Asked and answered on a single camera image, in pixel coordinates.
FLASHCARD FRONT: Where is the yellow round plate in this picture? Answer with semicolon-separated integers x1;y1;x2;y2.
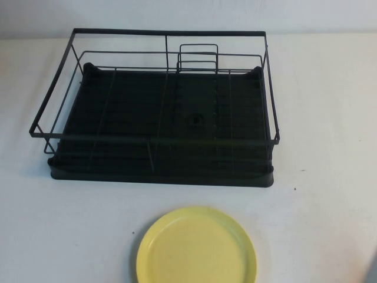
135;206;258;283

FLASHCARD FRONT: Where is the black wire dish rack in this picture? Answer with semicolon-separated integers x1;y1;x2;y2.
28;28;281;175

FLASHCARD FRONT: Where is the black plastic drain tray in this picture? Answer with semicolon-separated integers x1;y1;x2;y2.
47;61;276;190

